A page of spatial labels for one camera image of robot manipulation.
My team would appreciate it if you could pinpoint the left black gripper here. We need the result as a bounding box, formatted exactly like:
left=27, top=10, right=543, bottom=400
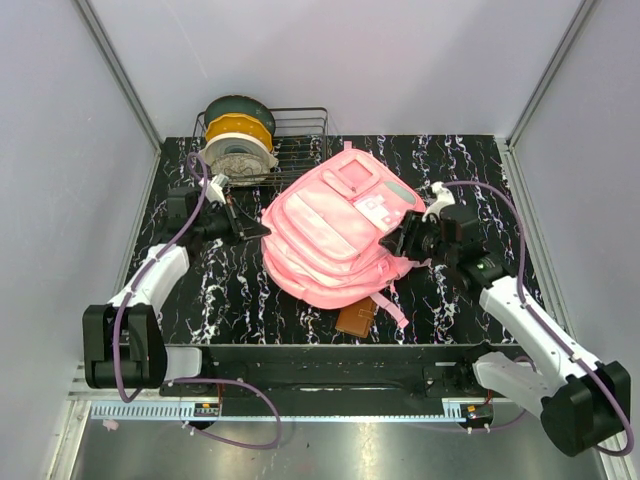
left=193, top=197, right=271, bottom=247

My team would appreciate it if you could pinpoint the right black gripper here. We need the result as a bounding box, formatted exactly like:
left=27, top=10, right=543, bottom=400
left=378, top=210, right=457, bottom=266

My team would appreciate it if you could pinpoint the pink student backpack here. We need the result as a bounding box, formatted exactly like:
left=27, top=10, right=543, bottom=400
left=261, top=148, right=426, bottom=328

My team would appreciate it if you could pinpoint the brown leather wallet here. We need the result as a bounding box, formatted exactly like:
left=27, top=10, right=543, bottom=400
left=335, top=297, right=376, bottom=338

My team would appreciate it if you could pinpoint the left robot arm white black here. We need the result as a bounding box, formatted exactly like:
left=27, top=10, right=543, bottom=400
left=82, top=186, right=270, bottom=396

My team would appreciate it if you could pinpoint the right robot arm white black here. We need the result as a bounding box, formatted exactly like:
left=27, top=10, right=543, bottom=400
left=379, top=205, right=635, bottom=457

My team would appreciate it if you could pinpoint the grey patterned plate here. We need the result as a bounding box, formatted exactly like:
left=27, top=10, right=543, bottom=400
left=210, top=153, right=271, bottom=187

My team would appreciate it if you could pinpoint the white rimmed plate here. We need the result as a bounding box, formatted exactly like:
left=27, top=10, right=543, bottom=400
left=200, top=133, right=278, bottom=169

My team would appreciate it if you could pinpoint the yellow dotted plate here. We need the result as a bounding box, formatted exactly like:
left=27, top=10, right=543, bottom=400
left=204, top=113, right=273, bottom=152

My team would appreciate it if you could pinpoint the dark green plate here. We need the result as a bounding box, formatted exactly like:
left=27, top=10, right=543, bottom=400
left=204, top=95, right=276, bottom=137

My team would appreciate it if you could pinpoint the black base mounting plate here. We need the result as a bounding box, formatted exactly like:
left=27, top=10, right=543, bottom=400
left=158, top=342, right=515, bottom=399

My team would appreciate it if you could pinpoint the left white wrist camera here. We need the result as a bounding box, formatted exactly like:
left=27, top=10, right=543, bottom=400
left=203, top=174, right=229, bottom=204

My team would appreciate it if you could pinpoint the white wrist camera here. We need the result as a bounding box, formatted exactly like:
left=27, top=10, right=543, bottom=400
left=203, top=174, right=229, bottom=204
left=422, top=182, right=456, bottom=223

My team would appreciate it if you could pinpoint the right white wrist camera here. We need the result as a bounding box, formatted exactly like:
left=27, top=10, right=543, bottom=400
left=422, top=182, right=456, bottom=223

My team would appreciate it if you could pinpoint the metal wire dish rack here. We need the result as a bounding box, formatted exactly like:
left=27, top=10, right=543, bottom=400
left=192, top=107, right=328, bottom=189

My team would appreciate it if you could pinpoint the aluminium frame rail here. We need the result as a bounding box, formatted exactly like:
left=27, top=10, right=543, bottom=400
left=67, top=360, right=613, bottom=421

